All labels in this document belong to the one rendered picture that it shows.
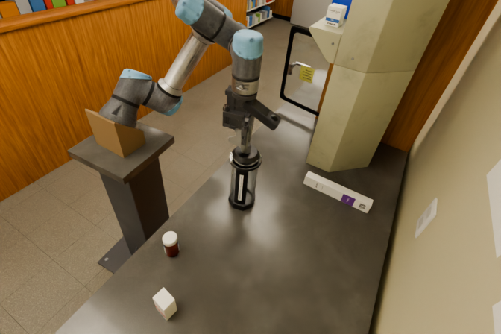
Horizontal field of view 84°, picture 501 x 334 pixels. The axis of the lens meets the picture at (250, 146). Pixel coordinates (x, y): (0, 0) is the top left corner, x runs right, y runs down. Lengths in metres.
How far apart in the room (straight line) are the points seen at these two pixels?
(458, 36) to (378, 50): 0.43
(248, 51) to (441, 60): 0.89
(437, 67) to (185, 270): 1.22
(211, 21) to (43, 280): 1.88
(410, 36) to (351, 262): 0.74
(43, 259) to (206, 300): 1.57
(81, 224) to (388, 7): 2.20
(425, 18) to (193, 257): 1.03
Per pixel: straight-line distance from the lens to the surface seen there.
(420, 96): 1.44
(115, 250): 2.15
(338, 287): 0.99
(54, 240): 2.37
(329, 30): 1.03
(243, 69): 0.72
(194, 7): 0.76
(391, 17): 0.99
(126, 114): 1.26
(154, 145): 1.34
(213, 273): 0.94
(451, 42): 1.37
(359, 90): 1.06
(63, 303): 2.12
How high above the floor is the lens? 1.79
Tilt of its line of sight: 40 degrees down
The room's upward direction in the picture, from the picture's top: 6 degrees clockwise
